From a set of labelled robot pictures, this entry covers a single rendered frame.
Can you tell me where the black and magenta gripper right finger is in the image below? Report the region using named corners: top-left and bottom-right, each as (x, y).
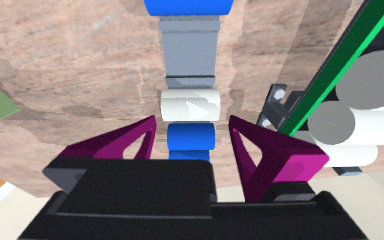
top-left (228, 115), bottom-right (330, 201)

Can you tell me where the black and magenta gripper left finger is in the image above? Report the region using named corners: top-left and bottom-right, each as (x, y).
top-left (56, 115), bottom-right (157, 159)

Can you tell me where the blue cylinder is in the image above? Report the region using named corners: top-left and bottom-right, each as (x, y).
top-left (144, 0), bottom-right (233, 16)
top-left (169, 150), bottom-right (210, 162)
top-left (167, 123), bottom-right (215, 150)

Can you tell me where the white cylinder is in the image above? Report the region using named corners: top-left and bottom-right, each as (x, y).
top-left (161, 89), bottom-right (220, 121)
top-left (292, 131), bottom-right (378, 167)
top-left (307, 101), bottom-right (384, 145)
top-left (335, 50), bottom-right (384, 111)

